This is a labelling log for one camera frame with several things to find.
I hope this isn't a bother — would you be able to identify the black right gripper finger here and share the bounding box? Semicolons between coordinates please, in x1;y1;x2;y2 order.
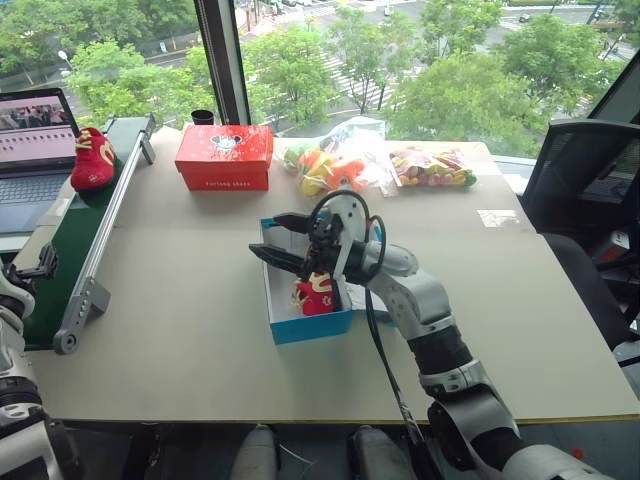
248;243;307;275
271;213;315;235

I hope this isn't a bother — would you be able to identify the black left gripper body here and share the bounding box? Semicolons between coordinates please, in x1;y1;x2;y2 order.
6;243;58;290

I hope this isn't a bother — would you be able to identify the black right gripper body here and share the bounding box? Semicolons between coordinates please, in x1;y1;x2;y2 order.
298;206;347;277

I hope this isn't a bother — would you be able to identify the red embroidered shoe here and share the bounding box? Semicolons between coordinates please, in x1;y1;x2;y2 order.
291;272;337;317
69;126;118;194

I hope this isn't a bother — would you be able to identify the blue open shoebox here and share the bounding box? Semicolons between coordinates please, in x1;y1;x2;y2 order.
259;214;392;347

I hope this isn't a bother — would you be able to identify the red cartoon print shoebox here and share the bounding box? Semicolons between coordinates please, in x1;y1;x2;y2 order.
174;124;276;193

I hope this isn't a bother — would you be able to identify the clear bag of plush toys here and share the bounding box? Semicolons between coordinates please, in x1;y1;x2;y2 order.
281;115;390;198

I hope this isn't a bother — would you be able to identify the bag of colourful toys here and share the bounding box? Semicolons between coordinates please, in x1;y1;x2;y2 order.
387;145;477;189

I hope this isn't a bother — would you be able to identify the open grey laptop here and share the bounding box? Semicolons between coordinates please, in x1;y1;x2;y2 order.
0;87;82;236

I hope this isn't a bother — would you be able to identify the clear tape patch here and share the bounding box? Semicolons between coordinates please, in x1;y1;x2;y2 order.
476;209;524;229

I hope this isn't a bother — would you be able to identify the dark rounded shape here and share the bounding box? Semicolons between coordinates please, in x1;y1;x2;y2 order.
348;425;417;480
233;423;281;480

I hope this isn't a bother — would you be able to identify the black mesh office chair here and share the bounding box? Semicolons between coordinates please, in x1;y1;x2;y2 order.
518;118;640;354

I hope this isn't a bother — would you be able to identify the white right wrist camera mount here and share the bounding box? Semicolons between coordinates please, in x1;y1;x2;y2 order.
313;192;372;287

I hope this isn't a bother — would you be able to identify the green conveyor belt silver frame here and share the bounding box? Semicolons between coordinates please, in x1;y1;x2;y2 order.
0;113;157;357

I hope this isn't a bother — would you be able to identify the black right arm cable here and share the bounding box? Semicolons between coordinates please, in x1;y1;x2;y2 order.
310;189;427;454

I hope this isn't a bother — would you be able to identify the black window frame pillar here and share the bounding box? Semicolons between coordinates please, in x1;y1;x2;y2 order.
193;0;252;127

